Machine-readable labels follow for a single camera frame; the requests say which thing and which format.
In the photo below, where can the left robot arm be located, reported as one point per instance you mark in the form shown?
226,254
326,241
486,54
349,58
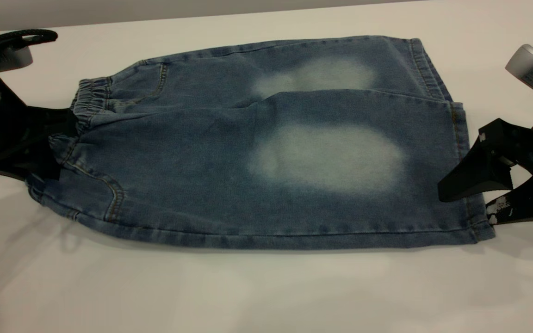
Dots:
14,59

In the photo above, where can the blue denim pants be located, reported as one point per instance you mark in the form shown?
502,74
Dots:
201,175

